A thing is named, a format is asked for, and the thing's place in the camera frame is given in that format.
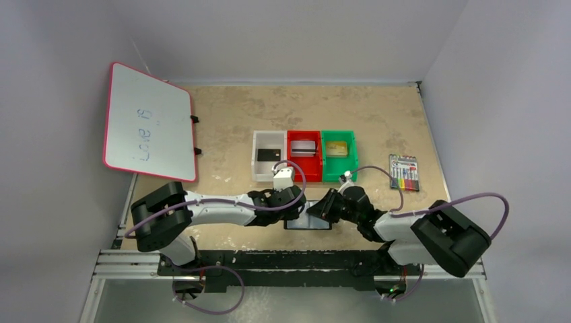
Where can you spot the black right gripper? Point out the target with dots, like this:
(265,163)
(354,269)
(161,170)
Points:
(333,203)

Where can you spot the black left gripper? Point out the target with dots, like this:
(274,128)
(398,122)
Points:
(293,201)

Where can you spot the black leather card holder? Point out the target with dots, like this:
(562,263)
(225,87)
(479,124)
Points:
(306,221)

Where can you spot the white credit card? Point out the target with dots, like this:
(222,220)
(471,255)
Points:
(303,148)

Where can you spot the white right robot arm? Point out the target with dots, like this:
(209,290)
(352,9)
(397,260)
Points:
(441,235)

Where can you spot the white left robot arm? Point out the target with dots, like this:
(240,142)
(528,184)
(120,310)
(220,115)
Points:
(161,217)

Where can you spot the black credit card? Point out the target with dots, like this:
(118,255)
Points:
(268,155)

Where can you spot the gold credit card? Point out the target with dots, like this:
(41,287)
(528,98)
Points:
(336,149)

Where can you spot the white plastic bin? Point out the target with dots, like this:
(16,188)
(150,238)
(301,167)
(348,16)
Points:
(261,171)

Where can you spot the green plastic bin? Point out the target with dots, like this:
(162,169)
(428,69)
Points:
(333,167)

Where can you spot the red plastic bin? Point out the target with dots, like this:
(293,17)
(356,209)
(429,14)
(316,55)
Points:
(311,166)

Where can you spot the pack of coloured markers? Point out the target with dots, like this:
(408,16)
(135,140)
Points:
(404,171)

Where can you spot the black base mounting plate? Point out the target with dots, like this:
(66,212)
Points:
(361,270)

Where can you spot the pink framed whiteboard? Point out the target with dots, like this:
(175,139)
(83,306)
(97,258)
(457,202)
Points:
(149,129)

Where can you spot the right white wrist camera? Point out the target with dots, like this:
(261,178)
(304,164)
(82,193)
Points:
(345,181)

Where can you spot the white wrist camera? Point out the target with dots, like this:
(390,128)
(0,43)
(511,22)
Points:
(283,178)
(345,181)

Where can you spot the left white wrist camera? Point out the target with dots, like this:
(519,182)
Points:
(283,178)

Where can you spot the aluminium rail frame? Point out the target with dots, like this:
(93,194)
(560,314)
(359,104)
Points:
(116,265)

